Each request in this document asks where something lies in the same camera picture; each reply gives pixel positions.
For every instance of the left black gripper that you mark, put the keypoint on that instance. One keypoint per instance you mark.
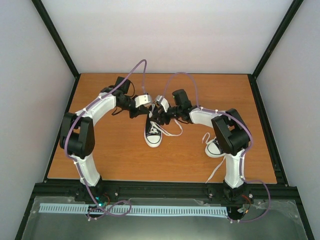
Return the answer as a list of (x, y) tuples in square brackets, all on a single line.
[(142, 110)]

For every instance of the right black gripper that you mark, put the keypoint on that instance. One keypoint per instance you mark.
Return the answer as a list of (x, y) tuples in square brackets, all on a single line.
[(161, 115)]

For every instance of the black sneaker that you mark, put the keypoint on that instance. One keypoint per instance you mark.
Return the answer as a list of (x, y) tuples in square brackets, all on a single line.
[(213, 149), (153, 136)]

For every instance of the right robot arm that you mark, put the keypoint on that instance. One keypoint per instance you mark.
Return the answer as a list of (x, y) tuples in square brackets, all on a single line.
[(231, 140)]

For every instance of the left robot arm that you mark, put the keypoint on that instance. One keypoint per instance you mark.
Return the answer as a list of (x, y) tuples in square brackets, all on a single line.
[(77, 135)]

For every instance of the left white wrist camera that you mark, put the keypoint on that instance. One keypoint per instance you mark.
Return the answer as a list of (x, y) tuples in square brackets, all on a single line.
[(143, 100)]

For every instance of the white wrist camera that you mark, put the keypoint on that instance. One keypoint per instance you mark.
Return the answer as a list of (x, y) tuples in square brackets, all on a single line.
[(143, 100), (163, 102)]

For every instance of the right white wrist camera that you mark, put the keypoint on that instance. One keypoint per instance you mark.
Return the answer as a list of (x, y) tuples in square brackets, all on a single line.
[(163, 102)]

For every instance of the white slotted cable duct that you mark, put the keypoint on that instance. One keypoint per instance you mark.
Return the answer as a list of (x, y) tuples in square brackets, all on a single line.
[(136, 210)]

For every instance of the left black frame post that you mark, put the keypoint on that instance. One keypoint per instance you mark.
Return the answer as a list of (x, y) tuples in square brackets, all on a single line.
[(45, 17)]

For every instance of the black frame post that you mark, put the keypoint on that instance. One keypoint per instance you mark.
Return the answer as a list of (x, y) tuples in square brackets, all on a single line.
[(45, 17), (281, 29)]

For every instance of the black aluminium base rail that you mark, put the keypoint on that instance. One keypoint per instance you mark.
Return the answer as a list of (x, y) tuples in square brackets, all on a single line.
[(120, 190)]

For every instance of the right black frame post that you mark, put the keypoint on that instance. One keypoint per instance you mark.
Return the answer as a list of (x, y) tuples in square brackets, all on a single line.
[(281, 29)]

